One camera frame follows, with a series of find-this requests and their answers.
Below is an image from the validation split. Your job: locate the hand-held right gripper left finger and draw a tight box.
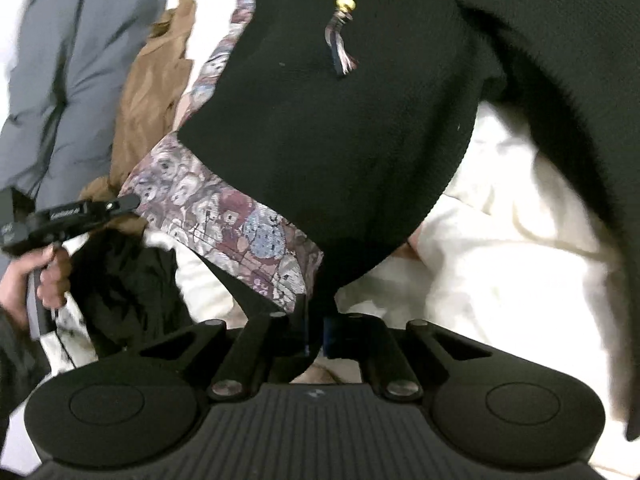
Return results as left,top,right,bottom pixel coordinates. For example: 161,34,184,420
140,295,321,402

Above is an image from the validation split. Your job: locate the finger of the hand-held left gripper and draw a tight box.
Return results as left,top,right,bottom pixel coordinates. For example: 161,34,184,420
90,195,142,219

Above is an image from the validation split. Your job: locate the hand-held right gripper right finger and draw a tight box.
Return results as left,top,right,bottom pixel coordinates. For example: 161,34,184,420
324,312,496,403

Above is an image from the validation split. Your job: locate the black sweater with patterned trim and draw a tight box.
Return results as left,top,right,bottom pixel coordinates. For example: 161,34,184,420
120,0,640,441

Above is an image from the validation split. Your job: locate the person's left hand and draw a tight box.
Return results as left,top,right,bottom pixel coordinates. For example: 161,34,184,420
0,247,72,327

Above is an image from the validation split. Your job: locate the black crumpled garment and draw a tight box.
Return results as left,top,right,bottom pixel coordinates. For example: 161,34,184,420
65,230,193,361

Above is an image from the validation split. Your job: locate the brown cloth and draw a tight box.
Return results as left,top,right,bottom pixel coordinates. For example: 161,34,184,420
77,0,196,231

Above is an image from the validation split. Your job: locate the white fuzzy blanket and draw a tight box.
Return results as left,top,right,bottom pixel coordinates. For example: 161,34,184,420
40,240,98,373

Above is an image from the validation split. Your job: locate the grey cushion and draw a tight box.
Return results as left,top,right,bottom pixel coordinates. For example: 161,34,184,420
0,0,173,211

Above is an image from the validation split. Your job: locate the printed bear bed sheet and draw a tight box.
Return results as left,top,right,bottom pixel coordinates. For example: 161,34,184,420
10,0,633,480

